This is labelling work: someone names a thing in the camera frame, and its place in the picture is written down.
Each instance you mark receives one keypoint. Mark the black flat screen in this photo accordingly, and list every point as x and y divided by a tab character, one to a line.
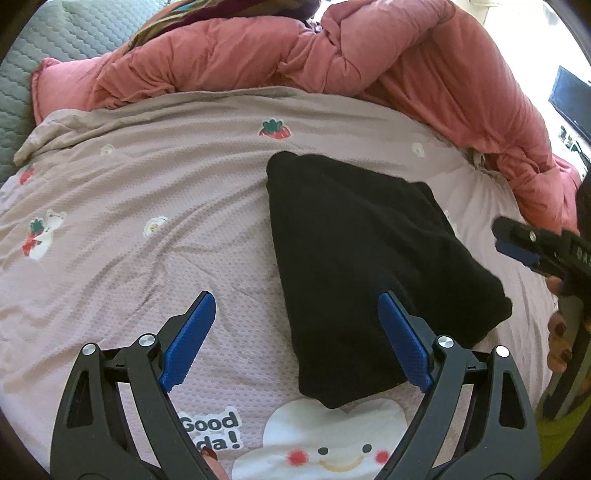
570	101

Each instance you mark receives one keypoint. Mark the pink printed blanket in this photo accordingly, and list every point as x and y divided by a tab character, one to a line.
138	184

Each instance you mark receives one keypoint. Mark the black shirt with orange print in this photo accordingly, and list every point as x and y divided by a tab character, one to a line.
369	254

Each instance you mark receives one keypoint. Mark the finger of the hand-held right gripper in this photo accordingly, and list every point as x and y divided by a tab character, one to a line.
517	249

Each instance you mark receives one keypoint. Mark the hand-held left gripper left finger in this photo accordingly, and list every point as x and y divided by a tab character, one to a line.
189	341

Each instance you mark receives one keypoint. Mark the person's right hand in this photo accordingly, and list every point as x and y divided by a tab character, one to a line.
559	337

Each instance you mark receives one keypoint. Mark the pink padded comforter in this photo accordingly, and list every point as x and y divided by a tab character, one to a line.
415	60

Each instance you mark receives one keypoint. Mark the yellow-green clothing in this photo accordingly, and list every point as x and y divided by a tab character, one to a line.
561	441

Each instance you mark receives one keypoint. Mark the person's left hand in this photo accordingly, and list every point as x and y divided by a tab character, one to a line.
213	464

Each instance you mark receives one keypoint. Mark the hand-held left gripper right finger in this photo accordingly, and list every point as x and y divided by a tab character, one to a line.
406	341

